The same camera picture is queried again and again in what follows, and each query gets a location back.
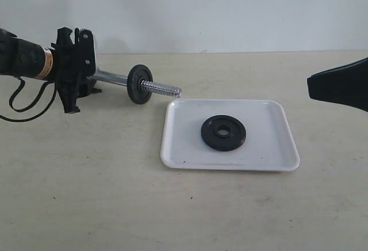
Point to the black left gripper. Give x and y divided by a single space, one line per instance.
74 59

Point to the chrome threaded dumbbell bar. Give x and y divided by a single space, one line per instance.
152 87

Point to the black weight plate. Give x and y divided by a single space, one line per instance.
223 133

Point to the white rectangular plastic tray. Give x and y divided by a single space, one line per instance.
269 145

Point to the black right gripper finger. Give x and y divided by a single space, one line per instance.
345 85

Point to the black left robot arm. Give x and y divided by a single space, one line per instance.
24 59

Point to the black weight plate tray end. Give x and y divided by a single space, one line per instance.
136 76

